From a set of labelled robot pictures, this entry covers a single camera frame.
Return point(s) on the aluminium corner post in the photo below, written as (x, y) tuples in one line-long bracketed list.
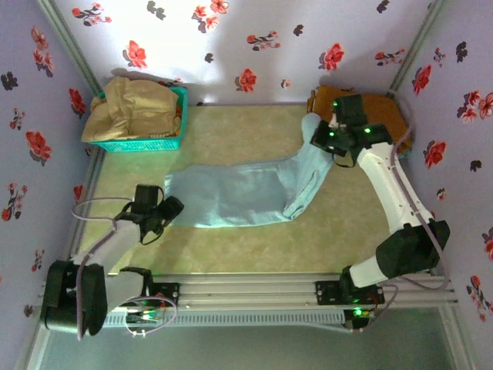
[(73, 50), (416, 46)]

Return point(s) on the orange garment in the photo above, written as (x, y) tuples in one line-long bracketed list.
[(178, 112)]

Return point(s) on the teal plastic basket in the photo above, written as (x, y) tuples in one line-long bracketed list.
[(135, 145)]

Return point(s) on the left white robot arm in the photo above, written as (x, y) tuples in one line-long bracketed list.
[(111, 243)]

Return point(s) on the circuit board with lights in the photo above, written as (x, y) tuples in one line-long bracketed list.
[(358, 312), (146, 317)]

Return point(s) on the crumpled beige trousers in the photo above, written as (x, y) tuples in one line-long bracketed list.
[(131, 112)]

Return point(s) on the aluminium rail frame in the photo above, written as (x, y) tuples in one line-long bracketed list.
[(250, 289)]

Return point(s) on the folded mustard brown trousers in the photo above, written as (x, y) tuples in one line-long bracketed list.
[(385, 112)]

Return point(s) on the light blue trousers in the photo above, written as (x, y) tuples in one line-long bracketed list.
[(231, 196)]

